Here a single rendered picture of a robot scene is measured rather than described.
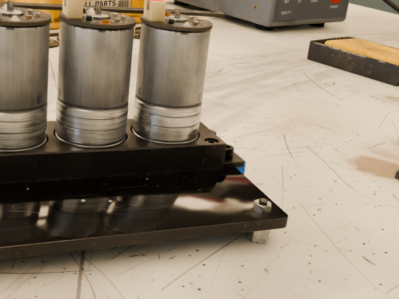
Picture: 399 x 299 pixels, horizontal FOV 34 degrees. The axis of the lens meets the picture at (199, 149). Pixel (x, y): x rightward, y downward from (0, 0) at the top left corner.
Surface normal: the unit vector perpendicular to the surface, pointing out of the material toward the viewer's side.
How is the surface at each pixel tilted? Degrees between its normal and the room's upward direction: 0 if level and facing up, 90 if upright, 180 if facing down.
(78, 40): 90
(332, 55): 90
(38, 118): 90
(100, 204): 0
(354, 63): 90
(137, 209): 0
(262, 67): 0
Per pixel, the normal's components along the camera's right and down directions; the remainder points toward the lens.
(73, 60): -0.48, 0.27
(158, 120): -0.24, 0.33
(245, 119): 0.11, -0.92
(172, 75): 0.02, 0.37
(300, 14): 0.68, 0.34
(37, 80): 0.87, 0.27
